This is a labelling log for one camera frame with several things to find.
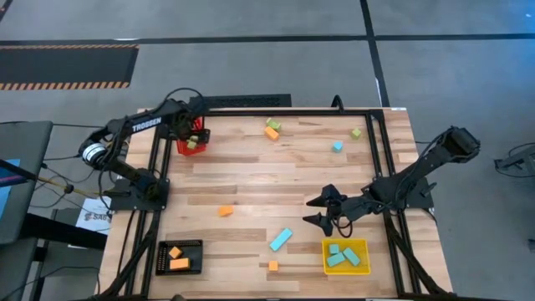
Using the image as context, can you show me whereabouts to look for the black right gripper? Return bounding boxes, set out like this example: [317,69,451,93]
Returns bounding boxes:
[302,183,371,237]

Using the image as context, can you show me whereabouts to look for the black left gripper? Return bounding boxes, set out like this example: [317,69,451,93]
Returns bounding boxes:
[169,109,211,146]

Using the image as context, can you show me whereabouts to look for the blue rectangular foam block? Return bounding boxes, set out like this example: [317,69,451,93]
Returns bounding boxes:
[268,227,294,253]
[325,253,347,268]
[342,247,362,268]

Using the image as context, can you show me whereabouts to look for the orange blocks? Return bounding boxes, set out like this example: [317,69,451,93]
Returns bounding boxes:
[169,257,191,272]

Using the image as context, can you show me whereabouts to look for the red plastic basket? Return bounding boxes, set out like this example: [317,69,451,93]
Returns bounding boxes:
[175,116,208,157]

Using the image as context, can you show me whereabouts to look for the yellow plastic basket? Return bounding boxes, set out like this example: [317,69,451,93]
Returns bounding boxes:
[320,237,372,276]

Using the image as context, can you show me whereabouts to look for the black plastic basket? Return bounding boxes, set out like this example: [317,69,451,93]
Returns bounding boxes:
[155,239,204,277]

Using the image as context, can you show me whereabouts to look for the white paper sheet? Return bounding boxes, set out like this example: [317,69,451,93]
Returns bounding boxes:
[74,196,113,236]

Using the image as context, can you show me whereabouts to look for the black striped floor mat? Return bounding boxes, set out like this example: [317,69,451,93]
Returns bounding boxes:
[0,43,140,92]

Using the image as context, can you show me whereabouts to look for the grey cart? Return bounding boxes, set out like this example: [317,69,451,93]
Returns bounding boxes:
[0,120,54,247]

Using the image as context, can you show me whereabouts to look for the black floor stand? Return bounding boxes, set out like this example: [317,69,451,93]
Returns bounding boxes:
[493,141,535,179]

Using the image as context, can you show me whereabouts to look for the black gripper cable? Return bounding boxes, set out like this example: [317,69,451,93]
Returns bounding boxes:
[332,208,354,239]

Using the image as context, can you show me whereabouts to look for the black aluminium table frame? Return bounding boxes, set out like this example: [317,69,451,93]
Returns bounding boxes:
[94,106,456,301]

